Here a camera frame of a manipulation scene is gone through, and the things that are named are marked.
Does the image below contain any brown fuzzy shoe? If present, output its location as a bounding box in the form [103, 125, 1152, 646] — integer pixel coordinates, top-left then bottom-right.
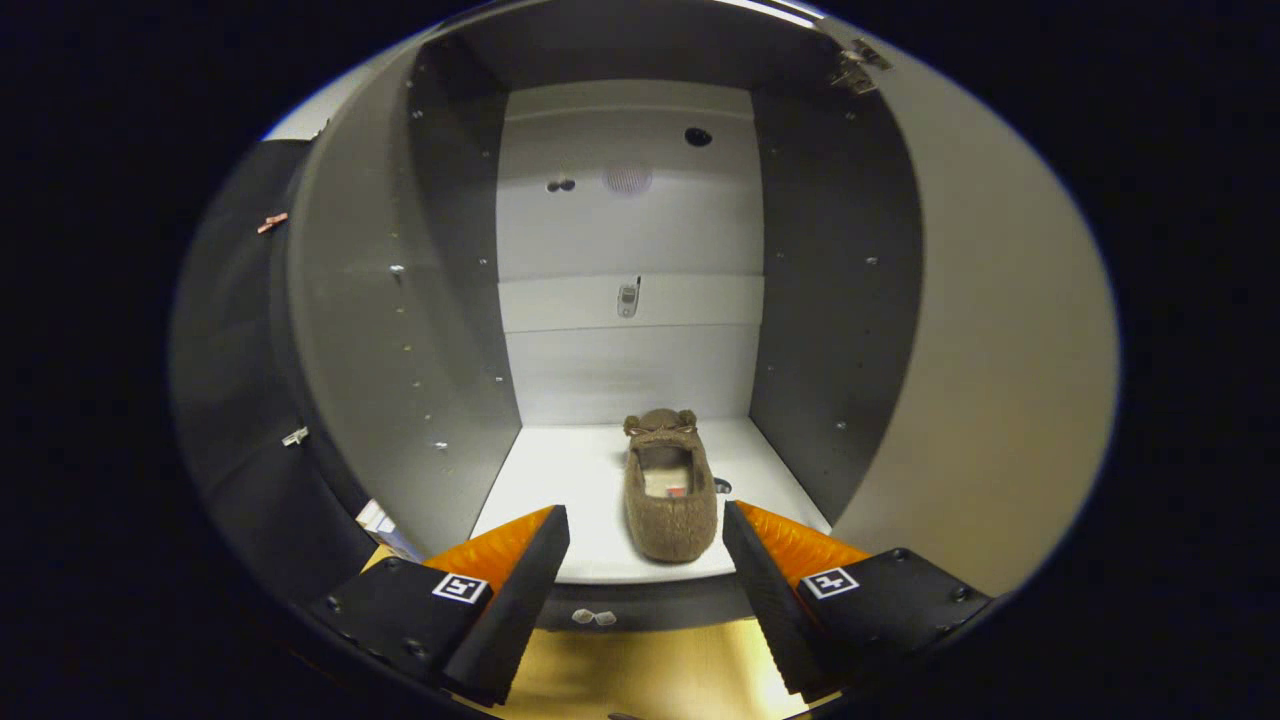
[623, 408, 719, 564]

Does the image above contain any black backdrop cloth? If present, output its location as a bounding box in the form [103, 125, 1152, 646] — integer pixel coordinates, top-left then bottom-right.
[170, 140, 381, 601]

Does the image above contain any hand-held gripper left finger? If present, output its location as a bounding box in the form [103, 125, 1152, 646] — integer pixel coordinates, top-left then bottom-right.
[305, 503, 571, 706]

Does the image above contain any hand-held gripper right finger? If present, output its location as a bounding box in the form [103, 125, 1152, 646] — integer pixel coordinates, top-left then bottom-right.
[722, 500, 996, 701]

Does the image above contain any white cabinet shelf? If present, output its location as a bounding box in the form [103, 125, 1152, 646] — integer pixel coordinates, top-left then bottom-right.
[470, 418, 833, 586]

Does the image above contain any grey shoe cabinet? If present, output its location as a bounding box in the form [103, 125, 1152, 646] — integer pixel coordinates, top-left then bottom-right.
[270, 0, 926, 641]

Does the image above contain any metal door hinge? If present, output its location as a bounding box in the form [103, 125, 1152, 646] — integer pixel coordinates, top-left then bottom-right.
[828, 38, 894, 98]

